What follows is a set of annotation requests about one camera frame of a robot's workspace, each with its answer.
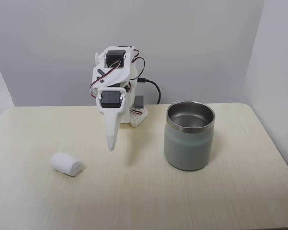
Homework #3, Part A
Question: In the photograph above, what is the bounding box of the grey table clamp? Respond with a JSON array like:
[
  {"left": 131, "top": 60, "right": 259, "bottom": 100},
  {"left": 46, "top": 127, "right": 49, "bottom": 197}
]
[{"left": 134, "top": 95, "right": 145, "bottom": 109}]

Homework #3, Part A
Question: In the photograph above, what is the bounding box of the red black servo wire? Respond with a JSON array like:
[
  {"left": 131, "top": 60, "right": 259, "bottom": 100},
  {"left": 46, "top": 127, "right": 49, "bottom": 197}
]
[
  {"left": 89, "top": 61, "right": 125, "bottom": 100},
  {"left": 131, "top": 48, "right": 146, "bottom": 79}
]

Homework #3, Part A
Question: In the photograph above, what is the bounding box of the black usb cable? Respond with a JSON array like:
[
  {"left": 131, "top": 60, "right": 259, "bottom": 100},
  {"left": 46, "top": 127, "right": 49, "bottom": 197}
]
[{"left": 138, "top": 77, "right": 162, "bottom": 105}]

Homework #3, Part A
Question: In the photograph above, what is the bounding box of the grey-green steel mug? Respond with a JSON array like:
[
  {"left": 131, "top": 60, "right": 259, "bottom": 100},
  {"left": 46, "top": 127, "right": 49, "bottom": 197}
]
[{"left": 163, "top": 100, "right": 216, "bottom": 172}]

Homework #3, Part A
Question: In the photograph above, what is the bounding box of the white gauze dressing roll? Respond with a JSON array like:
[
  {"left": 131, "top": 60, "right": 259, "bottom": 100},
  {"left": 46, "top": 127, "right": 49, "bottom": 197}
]
[{"left": 51, "top": 152, "right": 85, "bottom": 178}]

